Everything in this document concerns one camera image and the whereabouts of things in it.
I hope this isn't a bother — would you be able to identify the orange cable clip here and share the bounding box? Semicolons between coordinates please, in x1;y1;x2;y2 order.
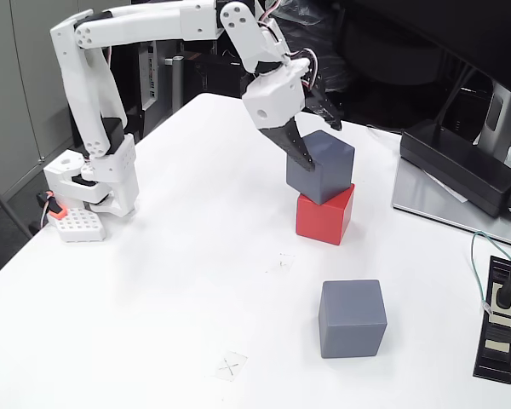
36;190;67;221

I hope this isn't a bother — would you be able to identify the dark slate cube block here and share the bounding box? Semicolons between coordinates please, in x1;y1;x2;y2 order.
285;130;356;205

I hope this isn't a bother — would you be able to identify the small clear tape mark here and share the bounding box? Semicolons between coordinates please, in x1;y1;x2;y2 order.
266;252;297;274

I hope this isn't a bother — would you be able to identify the silver metal post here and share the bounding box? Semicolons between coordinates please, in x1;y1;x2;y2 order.
164;54;187;112

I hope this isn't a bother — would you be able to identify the large black monitor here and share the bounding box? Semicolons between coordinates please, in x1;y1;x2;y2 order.
344;0;511;101

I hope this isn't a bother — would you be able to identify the white perforated clamp block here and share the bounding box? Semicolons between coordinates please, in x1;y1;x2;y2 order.
46;207;108;244

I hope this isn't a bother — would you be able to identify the black table outlet strip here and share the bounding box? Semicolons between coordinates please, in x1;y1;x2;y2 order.
472;255;511;384

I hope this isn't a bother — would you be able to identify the black plug with cable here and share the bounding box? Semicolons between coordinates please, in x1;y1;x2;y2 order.
493;258;511;310

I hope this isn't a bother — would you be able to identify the silver monitor stand base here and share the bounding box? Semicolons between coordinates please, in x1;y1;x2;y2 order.
392;157;511;251

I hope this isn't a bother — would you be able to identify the red cube block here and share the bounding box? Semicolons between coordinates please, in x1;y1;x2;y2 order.
295;182;356;246

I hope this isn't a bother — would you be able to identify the black equipment box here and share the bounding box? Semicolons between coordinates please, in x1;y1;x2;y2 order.
182;40;250;101

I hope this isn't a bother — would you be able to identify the grey cube block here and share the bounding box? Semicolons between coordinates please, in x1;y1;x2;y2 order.
318;279;388;360

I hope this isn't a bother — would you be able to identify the thin green cable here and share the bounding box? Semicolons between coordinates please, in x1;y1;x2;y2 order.
469;230;511;316

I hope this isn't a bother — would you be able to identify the clear tape with X mark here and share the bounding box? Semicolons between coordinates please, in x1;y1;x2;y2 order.
212;351;249;383

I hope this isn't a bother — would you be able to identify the black power adapter brick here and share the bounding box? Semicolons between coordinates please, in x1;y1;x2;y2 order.
399;118;511;218

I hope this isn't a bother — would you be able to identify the silver monitor stand neck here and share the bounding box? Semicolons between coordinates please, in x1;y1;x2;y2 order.
472;80;511;161

